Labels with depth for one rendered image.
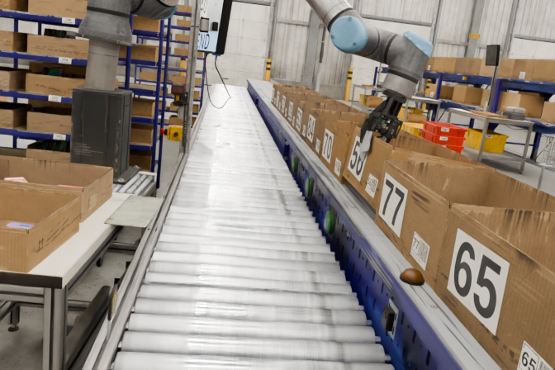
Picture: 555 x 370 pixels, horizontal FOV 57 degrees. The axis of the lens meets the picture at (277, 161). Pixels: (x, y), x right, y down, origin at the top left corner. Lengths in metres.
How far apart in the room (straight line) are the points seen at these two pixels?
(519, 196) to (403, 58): 0.47
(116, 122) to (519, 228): 1.41
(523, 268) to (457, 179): 0.66
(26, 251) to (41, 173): 0.66
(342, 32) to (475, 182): 0.52
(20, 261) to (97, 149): 0.82
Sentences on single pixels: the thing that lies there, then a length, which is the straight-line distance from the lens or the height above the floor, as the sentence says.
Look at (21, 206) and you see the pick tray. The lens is 1.53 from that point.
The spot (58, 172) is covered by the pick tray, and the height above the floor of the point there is 0.81.
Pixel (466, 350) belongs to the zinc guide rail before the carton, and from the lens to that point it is 0.82.
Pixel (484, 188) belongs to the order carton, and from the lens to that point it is 1.43.
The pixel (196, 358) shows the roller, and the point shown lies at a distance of 0.94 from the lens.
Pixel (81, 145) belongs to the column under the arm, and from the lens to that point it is 2.00.
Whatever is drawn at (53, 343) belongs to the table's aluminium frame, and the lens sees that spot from 1.30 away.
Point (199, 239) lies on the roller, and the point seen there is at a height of 0.74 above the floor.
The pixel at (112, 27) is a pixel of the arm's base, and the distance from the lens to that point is 1.94.
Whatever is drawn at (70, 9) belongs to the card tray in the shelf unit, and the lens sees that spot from 2.89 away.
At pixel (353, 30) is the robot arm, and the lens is 1.35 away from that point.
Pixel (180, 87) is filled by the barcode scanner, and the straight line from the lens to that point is 2.45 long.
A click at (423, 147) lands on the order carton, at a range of 1.76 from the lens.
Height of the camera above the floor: 1.27
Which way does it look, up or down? 11 degrees down
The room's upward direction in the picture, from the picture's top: 7 degrees clockwise
